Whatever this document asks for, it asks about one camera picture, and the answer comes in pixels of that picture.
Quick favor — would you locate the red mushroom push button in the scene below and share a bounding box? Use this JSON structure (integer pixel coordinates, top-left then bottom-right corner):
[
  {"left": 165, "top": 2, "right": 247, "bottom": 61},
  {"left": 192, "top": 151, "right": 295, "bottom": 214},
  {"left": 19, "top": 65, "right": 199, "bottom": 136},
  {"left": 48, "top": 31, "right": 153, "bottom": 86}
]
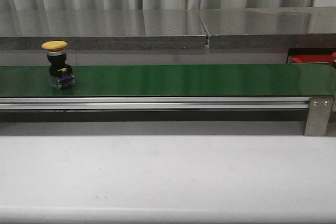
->
[{"left": 332, "top": 52, "right": 336, "bottom": 68}]

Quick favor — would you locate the green conveyor belt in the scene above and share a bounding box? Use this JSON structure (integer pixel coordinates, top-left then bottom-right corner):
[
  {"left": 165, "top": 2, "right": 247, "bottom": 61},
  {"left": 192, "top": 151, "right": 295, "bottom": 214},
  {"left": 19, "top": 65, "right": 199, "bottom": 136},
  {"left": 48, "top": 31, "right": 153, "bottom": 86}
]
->
[{"left": 1, "top": 64, "right": 335, "bottom": 97}]

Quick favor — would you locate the red plastic tray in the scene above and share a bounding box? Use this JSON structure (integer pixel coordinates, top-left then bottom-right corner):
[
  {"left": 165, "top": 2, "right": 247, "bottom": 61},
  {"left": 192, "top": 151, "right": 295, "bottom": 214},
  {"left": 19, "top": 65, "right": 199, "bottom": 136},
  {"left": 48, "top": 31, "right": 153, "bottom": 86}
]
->
[{"left": 291, "top": 54, "right": 333, "bottom": 66}]

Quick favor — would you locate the grey stone counter slab right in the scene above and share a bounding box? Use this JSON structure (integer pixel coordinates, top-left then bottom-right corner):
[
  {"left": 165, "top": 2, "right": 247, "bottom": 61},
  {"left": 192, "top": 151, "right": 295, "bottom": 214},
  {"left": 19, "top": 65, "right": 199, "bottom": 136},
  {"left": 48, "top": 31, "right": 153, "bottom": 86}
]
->
[{"left": 200, "top": 7, "right": 335, "bottom": 50}]

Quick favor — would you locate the grey stone counter slab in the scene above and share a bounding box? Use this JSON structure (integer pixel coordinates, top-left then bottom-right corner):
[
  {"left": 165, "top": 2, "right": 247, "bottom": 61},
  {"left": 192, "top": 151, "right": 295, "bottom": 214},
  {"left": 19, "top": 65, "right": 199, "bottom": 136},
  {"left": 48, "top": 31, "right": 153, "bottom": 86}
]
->
[
  {"left": 200, "top": 7, "right": 335, "bottom": 50},
  {"left": 1, "top": 10, "right": 207, "bottom": 50}
]

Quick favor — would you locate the grey stone counter slab left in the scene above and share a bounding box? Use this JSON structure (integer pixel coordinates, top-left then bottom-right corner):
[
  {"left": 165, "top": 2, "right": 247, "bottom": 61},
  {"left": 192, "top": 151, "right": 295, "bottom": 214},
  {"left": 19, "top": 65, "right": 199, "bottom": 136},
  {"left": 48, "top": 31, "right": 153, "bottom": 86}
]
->
[{"left": 1, "top": 10, "right": 207, "bottom": 50}]

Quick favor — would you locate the aluminium conveyor side rail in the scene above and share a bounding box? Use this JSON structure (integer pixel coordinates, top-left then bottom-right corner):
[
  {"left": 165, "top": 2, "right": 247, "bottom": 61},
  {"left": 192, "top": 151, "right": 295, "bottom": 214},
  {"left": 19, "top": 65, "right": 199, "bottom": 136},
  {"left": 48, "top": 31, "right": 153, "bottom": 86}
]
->
[{"left": 1, "top": 97, "right": 310, "bottom": 110}]

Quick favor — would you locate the steel conveyor support bracket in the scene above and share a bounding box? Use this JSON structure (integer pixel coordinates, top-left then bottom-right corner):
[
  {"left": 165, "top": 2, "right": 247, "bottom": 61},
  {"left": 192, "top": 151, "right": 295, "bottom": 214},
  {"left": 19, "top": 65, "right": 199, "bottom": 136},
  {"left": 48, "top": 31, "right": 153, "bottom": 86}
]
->
[{"left": 304, "top": 97, "right": 334, "bottom": 136}]

